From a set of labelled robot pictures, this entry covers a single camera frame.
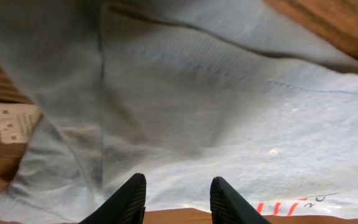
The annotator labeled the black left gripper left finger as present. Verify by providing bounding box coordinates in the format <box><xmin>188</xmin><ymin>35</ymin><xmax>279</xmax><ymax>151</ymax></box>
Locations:
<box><xmin>79</xmin><ymin>173</ymin><xmax>147</xmax><ymax>224</ymax></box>

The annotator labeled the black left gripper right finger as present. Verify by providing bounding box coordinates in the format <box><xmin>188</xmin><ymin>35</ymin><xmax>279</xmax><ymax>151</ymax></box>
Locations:
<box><xmin>209</xmin><ymin>177</ymin><xmax>271</xmax><ymax>224</ymax></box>

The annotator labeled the light blue t-shirt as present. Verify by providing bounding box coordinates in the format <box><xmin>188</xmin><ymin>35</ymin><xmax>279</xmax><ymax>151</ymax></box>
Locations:
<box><xmin>0</xmin><ymin>0</ymin><xmax>358</xmax><ymax>223</ymax></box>

